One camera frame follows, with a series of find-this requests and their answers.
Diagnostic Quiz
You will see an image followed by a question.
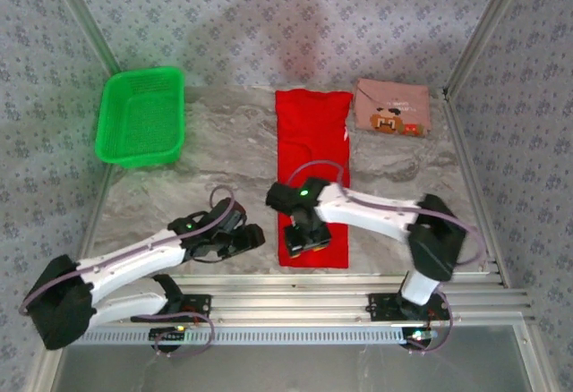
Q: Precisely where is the red t-shirt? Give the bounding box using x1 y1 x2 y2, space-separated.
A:
274 89 354 269

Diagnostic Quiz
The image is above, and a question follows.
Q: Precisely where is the small circuit board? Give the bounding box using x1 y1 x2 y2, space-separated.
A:
150 327 187 351
402 327 438 351

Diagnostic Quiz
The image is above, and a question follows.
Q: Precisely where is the green plastic basket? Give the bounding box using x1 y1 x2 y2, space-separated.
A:
95 66 186 169

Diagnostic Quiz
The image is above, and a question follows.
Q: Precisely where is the folded pink printed t-shirt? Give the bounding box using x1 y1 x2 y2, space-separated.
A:
352 78 432 139

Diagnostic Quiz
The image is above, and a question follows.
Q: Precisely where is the floral patterned backdrop cloth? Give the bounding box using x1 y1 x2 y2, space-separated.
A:
0 0 573 392

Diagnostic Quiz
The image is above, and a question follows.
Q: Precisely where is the aluminium rail frame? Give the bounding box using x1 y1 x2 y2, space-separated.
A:
47 273 536 327

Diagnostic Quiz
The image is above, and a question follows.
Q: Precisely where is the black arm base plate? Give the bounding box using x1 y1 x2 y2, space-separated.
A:
367 292 450 321
130 294 212 322

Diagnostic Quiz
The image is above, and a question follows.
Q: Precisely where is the short purple looped cable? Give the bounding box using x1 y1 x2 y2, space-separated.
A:
405 293 454 358
132 311 217 360

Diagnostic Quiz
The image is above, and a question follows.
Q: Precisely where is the grey slotted cable duct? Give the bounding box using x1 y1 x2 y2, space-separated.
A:
65 325 442 347

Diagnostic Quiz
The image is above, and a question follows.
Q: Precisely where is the aluminium frame post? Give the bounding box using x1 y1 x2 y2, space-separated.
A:
44 0 120 75
442 0 534 93

